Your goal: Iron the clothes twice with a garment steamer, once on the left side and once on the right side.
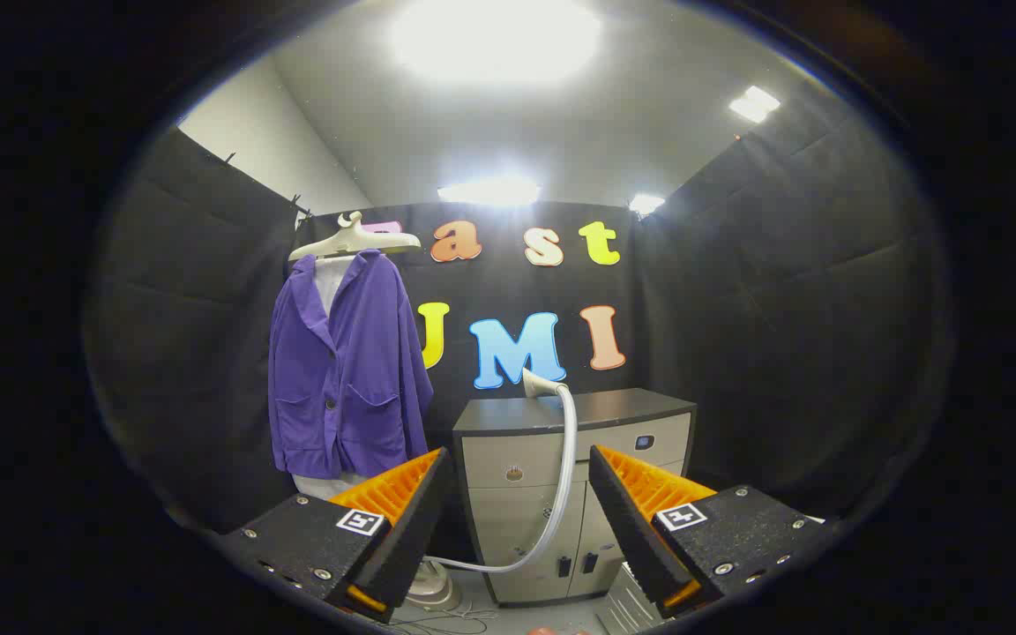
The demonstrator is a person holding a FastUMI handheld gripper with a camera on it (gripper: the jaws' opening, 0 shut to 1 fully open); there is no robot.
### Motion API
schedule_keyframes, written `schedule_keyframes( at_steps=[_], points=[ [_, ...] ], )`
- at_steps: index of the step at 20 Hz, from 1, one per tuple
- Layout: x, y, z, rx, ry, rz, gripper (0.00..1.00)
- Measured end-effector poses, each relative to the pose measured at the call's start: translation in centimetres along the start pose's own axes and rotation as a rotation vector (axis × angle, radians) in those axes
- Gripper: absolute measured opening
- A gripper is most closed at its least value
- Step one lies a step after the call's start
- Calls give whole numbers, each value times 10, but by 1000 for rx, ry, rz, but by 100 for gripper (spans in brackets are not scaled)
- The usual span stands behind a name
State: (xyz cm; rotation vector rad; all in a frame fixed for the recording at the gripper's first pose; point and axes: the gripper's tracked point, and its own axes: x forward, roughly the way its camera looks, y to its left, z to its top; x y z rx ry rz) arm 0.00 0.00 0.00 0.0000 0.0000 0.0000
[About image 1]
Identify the grey ribbed box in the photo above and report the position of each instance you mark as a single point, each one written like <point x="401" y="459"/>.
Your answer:
<point x="627" y="604"/>

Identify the large round ceiling light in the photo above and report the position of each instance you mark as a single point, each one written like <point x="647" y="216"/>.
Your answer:
<point x="495" y="40"/>

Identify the grey cabinet with dark top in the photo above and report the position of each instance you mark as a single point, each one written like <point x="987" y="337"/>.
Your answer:
<point x="508" y="441"/>

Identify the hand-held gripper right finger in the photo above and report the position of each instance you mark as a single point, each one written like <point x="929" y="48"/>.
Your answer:
<point x="627" y="520"/>

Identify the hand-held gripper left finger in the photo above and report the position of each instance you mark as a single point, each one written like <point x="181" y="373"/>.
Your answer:
<point x="411" y="520"/>

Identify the cream plastic clothes hanger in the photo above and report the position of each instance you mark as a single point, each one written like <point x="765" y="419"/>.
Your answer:
<point x="354" y="238"/>

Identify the square ceiling light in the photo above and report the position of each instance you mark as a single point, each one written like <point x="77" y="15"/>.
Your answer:
<point x="755" y="103"/>

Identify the long ceiling light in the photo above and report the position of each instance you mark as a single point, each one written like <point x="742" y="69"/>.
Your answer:
<point x="488" y="191"/>

